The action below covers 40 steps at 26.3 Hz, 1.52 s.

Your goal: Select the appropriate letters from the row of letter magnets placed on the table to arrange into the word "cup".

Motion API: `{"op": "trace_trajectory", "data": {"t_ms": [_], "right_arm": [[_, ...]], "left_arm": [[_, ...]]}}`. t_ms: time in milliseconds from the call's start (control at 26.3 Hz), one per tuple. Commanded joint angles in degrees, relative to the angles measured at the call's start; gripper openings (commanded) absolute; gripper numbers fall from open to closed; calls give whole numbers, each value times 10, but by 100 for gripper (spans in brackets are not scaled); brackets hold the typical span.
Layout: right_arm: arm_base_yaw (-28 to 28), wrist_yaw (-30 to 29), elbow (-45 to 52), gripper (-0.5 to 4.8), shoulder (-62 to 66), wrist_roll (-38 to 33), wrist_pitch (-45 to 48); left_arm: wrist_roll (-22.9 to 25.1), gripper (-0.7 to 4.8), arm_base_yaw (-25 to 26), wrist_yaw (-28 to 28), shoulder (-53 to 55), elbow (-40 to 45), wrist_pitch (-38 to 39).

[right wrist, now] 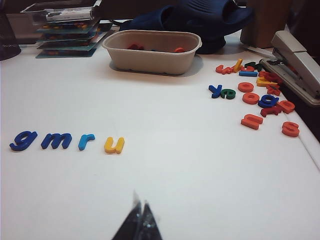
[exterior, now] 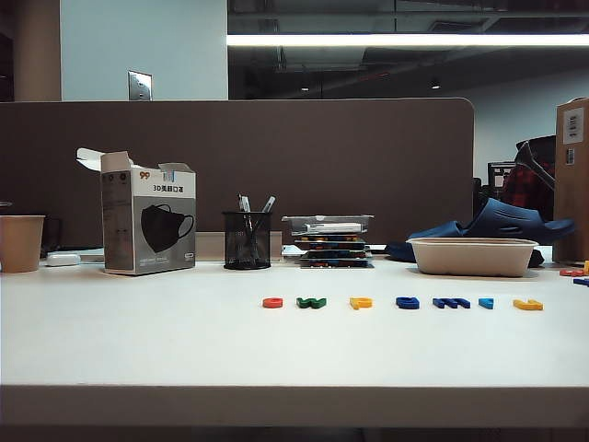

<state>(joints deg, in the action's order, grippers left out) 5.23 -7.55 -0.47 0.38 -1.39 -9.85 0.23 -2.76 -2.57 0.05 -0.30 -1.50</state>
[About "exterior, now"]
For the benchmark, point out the red letter c magnet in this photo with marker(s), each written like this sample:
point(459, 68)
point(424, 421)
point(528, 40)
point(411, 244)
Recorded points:
point(267, 303)

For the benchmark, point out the yellow letter p magnet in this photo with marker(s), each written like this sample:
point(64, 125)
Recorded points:
point(356, 303)

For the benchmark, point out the yellow letter u magnet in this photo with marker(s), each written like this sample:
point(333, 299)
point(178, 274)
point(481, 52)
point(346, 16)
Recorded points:
point(522, 304)

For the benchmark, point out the flat pack of letter magnets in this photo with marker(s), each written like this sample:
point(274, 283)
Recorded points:
point(336, 263)
point(331, 240)
point(336, 252)

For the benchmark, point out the green letter w magnet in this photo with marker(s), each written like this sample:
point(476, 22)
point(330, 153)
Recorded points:
point(303, 303)

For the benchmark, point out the dark blue letter e magnet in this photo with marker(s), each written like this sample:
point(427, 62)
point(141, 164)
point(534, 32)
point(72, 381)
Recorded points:
point(402, 304)

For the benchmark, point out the dark blue letter m magnet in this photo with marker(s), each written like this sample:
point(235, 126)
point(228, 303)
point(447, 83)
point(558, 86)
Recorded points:
point(439, 303)

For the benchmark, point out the light blue letter r magnet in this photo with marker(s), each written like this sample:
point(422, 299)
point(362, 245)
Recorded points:
point(484, 302)

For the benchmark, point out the brown paper cup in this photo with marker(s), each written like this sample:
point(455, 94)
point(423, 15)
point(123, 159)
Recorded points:
point(20, 244)

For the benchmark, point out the small orange letter magnet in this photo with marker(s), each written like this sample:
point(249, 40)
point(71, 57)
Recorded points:
point(570, 272)

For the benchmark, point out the small blue letter magnet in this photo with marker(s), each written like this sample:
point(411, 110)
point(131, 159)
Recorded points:
point(582, 282)

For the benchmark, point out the clear plastic case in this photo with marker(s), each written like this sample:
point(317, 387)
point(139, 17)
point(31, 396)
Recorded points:
point(322, 226)

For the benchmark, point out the black and silver pen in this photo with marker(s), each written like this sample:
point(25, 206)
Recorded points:
point(244, 202)
point(269, 203)

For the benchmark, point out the black mesh pen holder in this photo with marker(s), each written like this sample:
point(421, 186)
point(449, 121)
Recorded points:
point(239, 251)

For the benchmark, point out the brown desk partition panel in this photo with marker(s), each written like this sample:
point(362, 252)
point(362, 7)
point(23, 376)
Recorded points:
point(391, 161)

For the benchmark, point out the navy blue foam slipper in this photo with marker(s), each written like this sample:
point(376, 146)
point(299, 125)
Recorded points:
point(432, 231)
point(501, 216)

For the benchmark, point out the grey face mask box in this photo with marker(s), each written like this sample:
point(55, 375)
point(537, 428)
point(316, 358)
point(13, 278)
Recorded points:
point(156, 230)

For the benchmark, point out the beige pulp food tray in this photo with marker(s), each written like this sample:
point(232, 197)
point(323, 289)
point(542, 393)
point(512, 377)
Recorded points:
point(469, 260)

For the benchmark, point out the white ceiling light strip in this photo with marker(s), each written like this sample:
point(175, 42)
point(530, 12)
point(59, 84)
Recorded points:
point(368, 39)

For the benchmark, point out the computer monitor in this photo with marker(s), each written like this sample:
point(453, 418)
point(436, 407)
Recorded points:
point(497, 175)

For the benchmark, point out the person in red plaid shirt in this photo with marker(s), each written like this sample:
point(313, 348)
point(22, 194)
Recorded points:
point(522, 189)

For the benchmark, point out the white earbuds case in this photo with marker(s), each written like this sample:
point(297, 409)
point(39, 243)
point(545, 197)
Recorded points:
point(62, 259)

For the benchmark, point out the brown cardboard box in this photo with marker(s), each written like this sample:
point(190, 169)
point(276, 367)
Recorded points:
point(573, 207)

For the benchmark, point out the metal wall switch plate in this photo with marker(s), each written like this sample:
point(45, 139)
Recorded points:
point(140, 85)

